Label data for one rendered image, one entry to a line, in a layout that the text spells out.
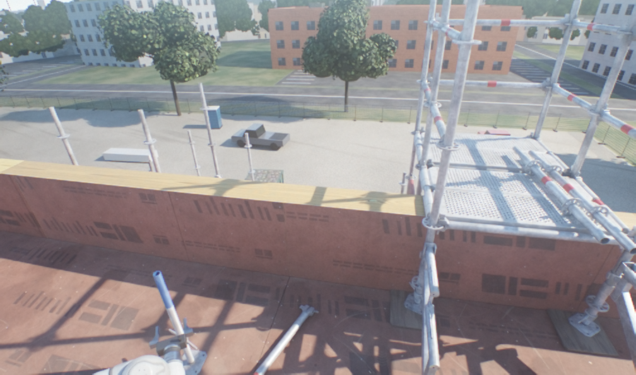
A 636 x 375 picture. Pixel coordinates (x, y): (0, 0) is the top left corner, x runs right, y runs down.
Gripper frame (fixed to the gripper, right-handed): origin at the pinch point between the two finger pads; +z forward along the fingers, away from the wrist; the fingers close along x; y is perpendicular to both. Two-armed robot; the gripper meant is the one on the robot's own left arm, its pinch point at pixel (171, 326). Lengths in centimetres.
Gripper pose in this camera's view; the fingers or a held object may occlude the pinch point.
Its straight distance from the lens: 189.9
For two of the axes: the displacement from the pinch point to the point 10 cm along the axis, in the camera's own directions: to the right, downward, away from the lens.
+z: -3.8, -4.4, 8.1
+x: -9.3, 2.0, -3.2
